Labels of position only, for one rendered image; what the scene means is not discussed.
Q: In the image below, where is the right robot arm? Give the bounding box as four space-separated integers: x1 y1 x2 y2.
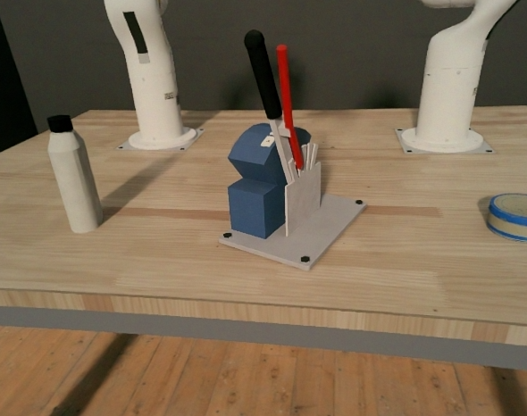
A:
105 0 197 149

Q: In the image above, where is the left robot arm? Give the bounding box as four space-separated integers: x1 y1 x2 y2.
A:
401 0 520 153

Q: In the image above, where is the white bottle with black cap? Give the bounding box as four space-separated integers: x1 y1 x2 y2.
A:
47 115 104 233

